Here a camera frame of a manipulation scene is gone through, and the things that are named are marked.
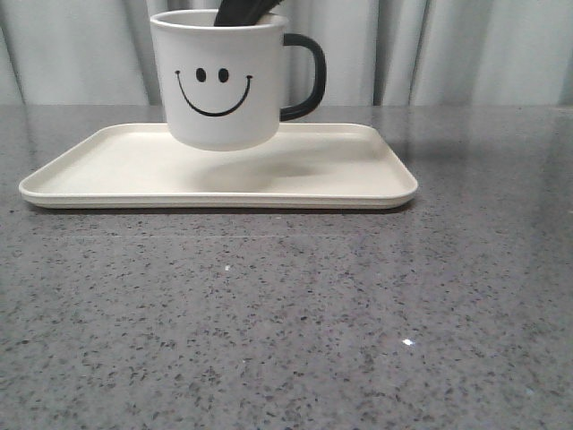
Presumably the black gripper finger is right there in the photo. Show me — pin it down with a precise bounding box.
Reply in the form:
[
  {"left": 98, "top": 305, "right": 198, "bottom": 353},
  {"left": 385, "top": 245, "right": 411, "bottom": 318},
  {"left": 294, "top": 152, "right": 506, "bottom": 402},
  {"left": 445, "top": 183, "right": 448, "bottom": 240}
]
[{"left": 214, "top": 0, "right": 281, "bottom": 27}]

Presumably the white smiley mug black handle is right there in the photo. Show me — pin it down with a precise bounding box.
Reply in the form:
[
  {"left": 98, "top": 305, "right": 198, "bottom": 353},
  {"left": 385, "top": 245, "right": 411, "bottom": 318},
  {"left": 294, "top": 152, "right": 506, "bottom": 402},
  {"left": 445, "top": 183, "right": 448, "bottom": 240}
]
[{"left": 150, "top": 9, "right": 327, "bottom": 151}]

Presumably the grey pleated curtain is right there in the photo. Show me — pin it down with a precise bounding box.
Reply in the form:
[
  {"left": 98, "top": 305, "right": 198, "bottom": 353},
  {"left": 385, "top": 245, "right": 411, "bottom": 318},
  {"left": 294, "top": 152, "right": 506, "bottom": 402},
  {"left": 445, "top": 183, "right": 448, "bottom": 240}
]
[{"left": 1, "top": 1, "right": 572, "bottom": 106}]

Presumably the cream rectangular plastic tray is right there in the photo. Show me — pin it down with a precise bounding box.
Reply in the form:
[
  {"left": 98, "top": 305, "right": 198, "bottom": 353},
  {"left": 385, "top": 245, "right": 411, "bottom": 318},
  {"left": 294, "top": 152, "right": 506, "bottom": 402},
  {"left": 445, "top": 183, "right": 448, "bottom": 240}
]
[{"left": 19, "top": 123, "right": 418, "bottom": 210}]

